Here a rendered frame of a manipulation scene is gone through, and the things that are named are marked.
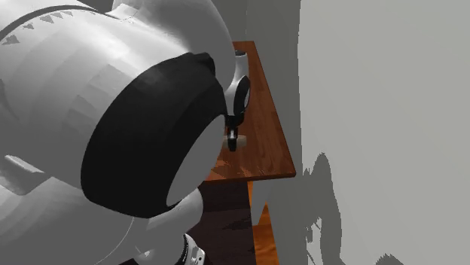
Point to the beige round disc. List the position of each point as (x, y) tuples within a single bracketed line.
[(241, 141)]

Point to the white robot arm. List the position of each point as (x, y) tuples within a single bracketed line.
[(73, 91)]

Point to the brown wooden table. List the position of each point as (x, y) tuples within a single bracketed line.
[(266, 146)]

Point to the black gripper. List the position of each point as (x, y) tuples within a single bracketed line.
[(232, 141)]

